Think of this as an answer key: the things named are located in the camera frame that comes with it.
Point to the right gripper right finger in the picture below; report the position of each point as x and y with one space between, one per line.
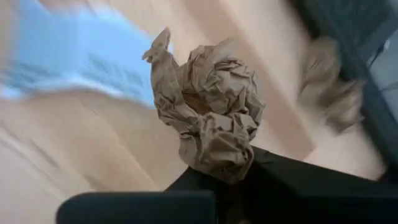
311 199

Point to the pink plastic trash bag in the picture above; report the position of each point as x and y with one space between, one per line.
77 53

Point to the brown paper ball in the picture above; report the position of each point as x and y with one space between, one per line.
329 84
211 109

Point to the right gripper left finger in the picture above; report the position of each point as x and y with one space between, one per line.
136 208

